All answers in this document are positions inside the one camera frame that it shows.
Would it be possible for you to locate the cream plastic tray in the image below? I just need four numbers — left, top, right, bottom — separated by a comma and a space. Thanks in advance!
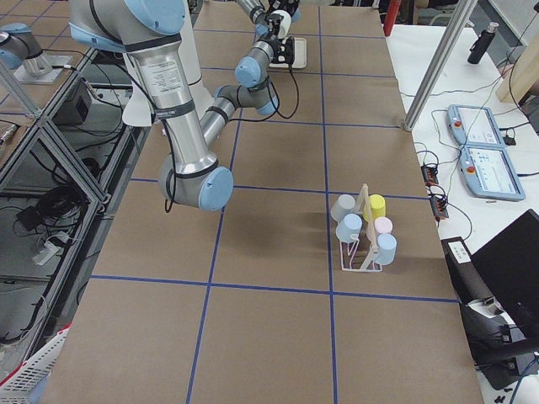
269, 37, 307, 69

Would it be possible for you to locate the blue cup back row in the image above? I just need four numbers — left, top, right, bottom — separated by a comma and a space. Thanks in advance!
336, 213, 362, 243

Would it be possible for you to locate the cream plastic cup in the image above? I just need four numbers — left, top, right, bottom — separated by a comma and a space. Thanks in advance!
267, 10, 291, 39

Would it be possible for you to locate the lower teach pendant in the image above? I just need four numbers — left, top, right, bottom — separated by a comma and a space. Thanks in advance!
459, 145, 526, 201

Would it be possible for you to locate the teach pendant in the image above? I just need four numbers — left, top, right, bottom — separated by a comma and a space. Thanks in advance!
459, 145, 526, 201
447, 104, 504, 147

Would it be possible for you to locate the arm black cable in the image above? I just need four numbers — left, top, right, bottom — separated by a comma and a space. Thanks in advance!
162, 62, 301, 214

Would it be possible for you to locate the blue cup row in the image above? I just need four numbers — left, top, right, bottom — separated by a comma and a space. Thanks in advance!
375, 233, 398, 266
336, 213, 362, 243

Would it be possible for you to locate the black water bottle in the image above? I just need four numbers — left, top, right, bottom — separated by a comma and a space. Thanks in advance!
467, 22, 499, 65

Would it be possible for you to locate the pink plastic cup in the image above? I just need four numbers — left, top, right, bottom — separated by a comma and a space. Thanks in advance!
374, 216, 393, 237

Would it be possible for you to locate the yellow plastic cup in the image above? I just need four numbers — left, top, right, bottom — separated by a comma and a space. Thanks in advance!
363, 194, 387, 222

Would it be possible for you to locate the red cylinder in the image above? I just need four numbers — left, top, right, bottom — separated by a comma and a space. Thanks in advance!
383, 0, 402, 37

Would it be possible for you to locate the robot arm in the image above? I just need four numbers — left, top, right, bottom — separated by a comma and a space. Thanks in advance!
236, 0, 301, 39
69, 1, 291, 211

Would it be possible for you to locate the white wire cup rack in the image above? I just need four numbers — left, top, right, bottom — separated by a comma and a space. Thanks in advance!
337, 183, 388, 273

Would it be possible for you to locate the black laptop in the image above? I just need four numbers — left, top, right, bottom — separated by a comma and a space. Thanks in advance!
472, 209, 538, 327

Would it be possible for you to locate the aluminium frame shelf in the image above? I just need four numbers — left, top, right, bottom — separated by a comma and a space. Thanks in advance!
1, 52, 147, 357

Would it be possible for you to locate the blue cup front row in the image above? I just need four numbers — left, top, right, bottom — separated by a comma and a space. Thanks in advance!
375, 233, 398, 266

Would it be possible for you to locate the grey plastic cup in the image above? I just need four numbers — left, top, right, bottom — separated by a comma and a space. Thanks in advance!
330, 194, 355, 222

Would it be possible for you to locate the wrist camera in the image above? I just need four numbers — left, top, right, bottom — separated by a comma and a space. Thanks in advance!
272, 37, 296, 67

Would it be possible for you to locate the upper teach pendant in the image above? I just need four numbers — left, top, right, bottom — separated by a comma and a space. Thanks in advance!
447, 104, 504, 147

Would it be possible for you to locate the aluminium frame post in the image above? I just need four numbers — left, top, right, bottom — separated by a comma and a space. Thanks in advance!
403, 0, 478, 131

